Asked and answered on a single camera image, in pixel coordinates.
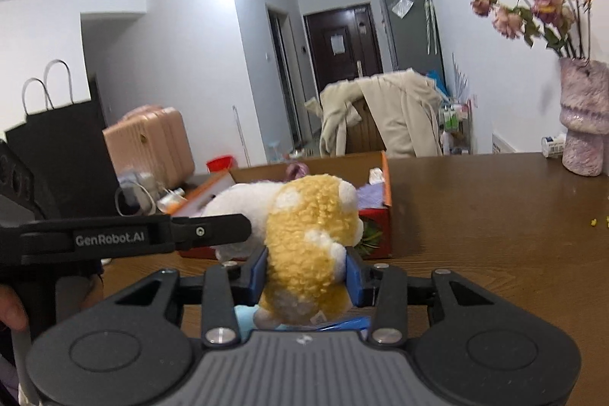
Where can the wooden chair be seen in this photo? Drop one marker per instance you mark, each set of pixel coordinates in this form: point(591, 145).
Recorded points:
point(364, 130)

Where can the black paper bag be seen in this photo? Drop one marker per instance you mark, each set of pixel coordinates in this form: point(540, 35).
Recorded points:
point(62, 158)

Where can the small white bottle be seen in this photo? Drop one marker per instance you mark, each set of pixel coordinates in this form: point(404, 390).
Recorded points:
point(553, 147)

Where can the person's left hand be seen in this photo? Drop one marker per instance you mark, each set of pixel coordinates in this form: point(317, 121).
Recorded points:
point(12, 308)

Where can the beige coat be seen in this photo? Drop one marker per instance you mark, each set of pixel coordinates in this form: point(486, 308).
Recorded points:
point(409, 116)

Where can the purple satin bow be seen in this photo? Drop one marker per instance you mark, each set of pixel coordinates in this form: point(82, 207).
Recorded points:
point(296, 170)

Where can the pink suitcase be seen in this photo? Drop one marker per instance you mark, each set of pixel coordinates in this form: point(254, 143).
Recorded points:
point(152, 142)

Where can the blue bag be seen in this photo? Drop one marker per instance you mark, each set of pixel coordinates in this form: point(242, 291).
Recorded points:
point(437, 83)

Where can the clear plastic bag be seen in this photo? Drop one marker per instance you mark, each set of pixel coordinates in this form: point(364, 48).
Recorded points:
point(402, 5)

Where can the orange-edged cardboard box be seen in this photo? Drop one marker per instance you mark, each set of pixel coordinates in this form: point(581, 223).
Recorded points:
point(333, 166)

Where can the white door notice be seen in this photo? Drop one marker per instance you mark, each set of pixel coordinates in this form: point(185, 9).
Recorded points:
point(338, 44)

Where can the grey refrigerator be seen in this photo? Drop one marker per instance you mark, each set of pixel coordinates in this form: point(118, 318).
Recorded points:
point(409, 44)

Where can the storage trolley with bottles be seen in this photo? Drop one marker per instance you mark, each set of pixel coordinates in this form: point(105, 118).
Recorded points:
point(454, 125)

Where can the white flat panel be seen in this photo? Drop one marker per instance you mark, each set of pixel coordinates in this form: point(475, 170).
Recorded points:
point(505, 144)

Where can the red basin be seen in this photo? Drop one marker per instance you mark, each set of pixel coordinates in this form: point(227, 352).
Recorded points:
point(220, 164)

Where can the pink textured vase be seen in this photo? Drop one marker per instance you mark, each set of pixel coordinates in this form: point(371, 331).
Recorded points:
point(585, 120)

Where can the dark brown door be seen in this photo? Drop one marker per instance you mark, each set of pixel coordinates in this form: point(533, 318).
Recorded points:
point(319, 54)

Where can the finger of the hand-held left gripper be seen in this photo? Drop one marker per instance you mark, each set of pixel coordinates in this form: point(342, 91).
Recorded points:
point(214, 231)

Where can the small white soft item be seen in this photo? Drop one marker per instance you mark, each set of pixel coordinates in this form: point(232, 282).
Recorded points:
point(376, 175)

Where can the white hanging umbrella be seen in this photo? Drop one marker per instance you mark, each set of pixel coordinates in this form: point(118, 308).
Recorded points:
point(429, 23)

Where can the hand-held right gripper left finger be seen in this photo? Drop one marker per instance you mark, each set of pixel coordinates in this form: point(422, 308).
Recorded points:
point(259, 275)

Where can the purple striped cloth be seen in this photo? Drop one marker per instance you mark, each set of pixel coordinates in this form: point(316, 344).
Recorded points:
point(371, 196)

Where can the purple wall decoration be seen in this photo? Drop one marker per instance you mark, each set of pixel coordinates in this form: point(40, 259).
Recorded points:
point(460, 75)

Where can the yellow and white plush toy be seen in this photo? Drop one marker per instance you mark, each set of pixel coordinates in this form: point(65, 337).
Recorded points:
point(299, 244)

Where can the blue cloth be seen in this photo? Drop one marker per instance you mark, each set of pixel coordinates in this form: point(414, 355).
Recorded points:
point(342, 324)

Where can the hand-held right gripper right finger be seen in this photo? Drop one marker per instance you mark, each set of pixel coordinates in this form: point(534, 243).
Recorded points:
point(355, 282)

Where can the interior side door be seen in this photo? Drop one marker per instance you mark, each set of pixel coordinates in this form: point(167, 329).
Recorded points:
point(284, 73)

